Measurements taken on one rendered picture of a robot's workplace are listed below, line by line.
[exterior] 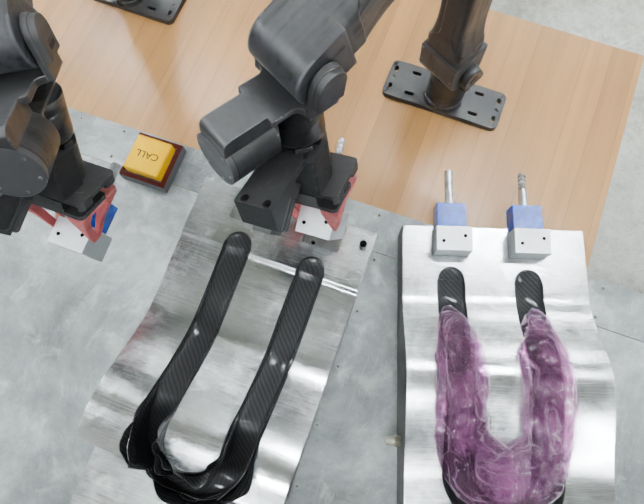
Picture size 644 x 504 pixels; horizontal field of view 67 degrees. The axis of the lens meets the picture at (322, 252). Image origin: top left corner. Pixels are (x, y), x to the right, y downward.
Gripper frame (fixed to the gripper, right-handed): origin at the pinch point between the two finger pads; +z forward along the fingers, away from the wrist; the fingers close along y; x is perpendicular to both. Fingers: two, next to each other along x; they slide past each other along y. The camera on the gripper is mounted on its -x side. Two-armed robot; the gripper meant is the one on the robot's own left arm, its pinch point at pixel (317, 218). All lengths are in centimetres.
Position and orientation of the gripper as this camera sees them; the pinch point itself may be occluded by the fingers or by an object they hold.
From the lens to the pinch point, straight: 63.5
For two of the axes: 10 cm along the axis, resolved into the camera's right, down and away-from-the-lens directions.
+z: 1.3, 5.8, 8.0
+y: 9.0, 2.7, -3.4
